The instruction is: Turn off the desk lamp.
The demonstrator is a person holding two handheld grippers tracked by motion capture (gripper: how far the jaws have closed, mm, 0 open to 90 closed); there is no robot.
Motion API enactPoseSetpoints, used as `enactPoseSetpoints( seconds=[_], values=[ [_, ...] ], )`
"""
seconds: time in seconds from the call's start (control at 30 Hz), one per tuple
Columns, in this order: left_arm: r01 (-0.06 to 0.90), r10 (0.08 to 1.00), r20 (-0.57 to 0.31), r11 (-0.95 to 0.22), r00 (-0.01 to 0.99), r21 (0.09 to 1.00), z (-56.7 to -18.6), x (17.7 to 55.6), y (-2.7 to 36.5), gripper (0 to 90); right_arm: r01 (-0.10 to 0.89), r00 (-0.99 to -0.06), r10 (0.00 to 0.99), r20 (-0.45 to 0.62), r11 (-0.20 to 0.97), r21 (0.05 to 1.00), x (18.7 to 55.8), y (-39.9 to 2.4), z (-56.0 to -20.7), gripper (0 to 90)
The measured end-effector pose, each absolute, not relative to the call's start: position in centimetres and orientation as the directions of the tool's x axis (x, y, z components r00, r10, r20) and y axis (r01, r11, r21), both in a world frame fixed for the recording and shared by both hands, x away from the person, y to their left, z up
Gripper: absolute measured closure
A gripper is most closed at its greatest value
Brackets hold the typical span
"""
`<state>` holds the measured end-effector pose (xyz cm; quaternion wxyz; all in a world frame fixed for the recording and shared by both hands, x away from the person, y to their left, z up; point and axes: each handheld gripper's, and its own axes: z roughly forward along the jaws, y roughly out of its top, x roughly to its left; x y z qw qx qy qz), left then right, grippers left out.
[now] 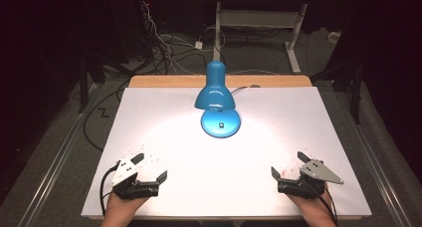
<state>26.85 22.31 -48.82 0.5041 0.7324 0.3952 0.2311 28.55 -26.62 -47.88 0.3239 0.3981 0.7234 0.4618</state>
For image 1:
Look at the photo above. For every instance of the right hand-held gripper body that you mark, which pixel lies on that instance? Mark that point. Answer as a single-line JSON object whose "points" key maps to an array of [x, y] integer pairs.
{"points": [[315, 172]]}

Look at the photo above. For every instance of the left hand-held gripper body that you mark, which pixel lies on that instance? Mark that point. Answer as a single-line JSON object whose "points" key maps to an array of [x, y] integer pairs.
{"points": [[127, 174]]}

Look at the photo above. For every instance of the blue desk lamp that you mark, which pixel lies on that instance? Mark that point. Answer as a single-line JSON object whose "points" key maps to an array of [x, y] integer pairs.
{"points": [[215, 97]]}

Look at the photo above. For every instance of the person's left hand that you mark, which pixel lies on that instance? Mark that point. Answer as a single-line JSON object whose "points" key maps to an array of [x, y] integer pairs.
{"points": [[121, 208]]}

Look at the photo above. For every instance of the person's right hand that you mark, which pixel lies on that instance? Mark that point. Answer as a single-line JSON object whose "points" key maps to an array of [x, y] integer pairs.
{"points": [[313, 210]]}

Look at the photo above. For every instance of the white table sheet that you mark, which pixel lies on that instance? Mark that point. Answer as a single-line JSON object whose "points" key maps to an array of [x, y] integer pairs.
{"points": [[199, 174]]}

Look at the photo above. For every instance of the dark metal stand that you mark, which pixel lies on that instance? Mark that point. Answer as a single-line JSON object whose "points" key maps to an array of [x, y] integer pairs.
{"points": [[83, 84], [357, 94]]}

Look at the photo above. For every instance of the small white box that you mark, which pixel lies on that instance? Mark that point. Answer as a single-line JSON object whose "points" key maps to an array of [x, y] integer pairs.
{"points": [[334, 37]]}

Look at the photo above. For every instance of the white power adapter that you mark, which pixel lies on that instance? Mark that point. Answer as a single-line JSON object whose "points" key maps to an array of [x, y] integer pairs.
{"points": [[198, 45]]}

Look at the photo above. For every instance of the metal floor rail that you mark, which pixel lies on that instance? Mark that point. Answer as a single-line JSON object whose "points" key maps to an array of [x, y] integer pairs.
{"points": [[375, 160], [56, 160]]}

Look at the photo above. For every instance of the white metal desk frame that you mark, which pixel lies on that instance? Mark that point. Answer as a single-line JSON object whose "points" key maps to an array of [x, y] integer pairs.
{"points": [[258, 19]]}

